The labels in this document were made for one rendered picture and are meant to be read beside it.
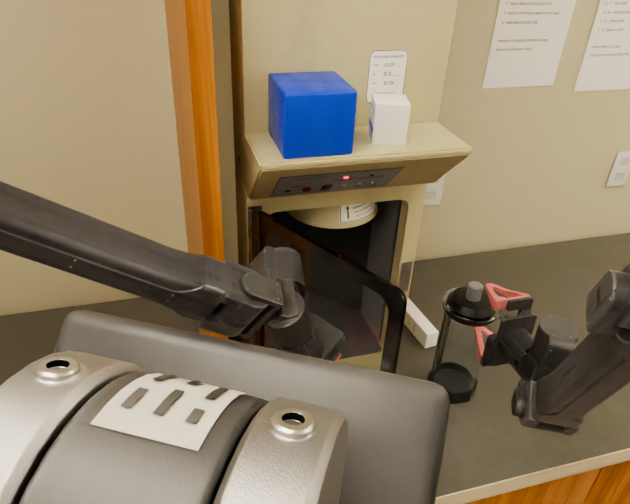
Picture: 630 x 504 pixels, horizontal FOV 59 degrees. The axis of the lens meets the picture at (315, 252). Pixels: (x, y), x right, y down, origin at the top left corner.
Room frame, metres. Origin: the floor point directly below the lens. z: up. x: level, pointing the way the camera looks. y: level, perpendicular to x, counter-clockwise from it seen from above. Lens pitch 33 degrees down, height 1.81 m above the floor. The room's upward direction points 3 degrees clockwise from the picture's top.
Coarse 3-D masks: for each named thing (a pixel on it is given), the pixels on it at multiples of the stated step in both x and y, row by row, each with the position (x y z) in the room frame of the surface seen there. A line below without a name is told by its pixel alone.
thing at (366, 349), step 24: (264, 216) 0.76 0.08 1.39; (264, 240) 0.76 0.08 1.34; (288, 240) 0.72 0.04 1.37; (312, 240) 0.69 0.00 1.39; (312, 264) 0.68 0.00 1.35; (336, 264) 0.65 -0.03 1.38; (312, 288) 0.68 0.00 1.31; (336, 288) 0.65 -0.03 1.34; (360, 288) 0.62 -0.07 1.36; (384, 288) 0.59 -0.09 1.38; (312, 312) 0.68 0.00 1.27; (336, 312) 0.65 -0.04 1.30; (360, 312) 0.61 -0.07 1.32; (384, 312) 0.59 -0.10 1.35; (264, 336) 0.76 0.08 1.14; (360, 336) 0.61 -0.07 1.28; (384, 336) 0.58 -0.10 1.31; (360, 360) 0.61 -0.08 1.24; (384, 360) 0.58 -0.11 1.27
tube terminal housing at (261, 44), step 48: (240, 0) 0.79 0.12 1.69; (288, 0) 0.81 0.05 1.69; (336, 0) 0.83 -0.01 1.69; (384, 0) 0.85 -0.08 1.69; (432, 0) 0.88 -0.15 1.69; (240, 48) 0.80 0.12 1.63; (288, 48) 0.81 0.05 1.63; (336, 48) 0.83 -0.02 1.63; (384, 48) 0.86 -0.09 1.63; (432, 48) 0.88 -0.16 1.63; (240, 96) 0.82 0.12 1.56; (432, 96) 0.88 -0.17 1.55; (240, 144) 0.83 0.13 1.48; (240, 192) 0.84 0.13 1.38; (336, 192) 0.84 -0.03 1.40; (384, 192) 0.86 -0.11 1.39; (240, 240) 0.86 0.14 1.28
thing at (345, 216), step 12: (360, 204) 0.89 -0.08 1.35; (372, 204) 0.91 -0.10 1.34; (300, 216) 0.88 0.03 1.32; (312, 216) 0.87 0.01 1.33; (324, 216) 0.86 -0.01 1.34; (336, 216) 0.86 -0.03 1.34; (348, 216) 0.87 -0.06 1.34; (360, 216) 0.88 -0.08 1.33; (372, 216) 0.90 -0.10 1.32; (336, 228) 0.85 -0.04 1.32
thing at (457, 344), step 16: (448, 304) 0.85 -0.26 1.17; (448, 320) 0.84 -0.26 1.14; (480, 320) 0.80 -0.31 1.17; (448, 336) 0.83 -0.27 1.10; (464, 336) 0.81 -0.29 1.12; (448, 352) 0.82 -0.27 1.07; (464, 352) 0.81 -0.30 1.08; (432, 368) 0.86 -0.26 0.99; (448, 368) 0.82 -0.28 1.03; (464, 368) 0.81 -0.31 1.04; (448, 384) 0.81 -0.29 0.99; (464, 384) 0.81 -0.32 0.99
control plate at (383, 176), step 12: (396, 168) 0.77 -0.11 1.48; (288, 180) 0.73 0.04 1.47; (300, 180) 0.73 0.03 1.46; (312, 180) 0.74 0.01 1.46; (324, 180) 0.75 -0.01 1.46; (336, 180) 0.76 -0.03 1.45; (348, 180) 0.77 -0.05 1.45; (360, 180) 0.78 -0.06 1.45; (372, 180) 0.79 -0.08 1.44; (384, 180) 0.80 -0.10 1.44; (276, 192) 0.76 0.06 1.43; (288, 192) 0.77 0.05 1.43; (300, 192) 0.78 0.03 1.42; (312, 192) 0.79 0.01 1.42
